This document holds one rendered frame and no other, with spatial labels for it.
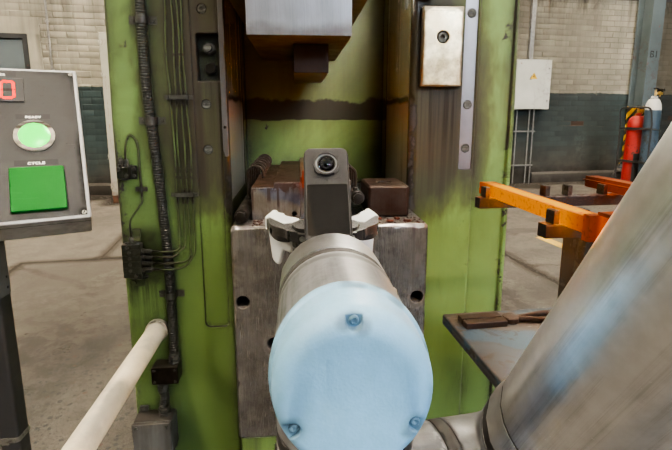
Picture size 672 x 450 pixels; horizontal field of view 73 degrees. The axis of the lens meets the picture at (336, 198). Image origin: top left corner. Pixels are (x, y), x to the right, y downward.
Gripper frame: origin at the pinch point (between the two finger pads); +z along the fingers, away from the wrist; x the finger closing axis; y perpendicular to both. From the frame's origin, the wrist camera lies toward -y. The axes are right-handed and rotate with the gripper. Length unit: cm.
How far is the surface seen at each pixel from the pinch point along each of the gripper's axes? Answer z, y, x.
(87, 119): 595, -6, -286
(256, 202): 32.3, 4.9, -11.3
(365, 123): 80, -10, 18
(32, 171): 17.1, -3.6, -44.8
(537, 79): 648, -66, 370
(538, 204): 7.5, 1.2, 33.7
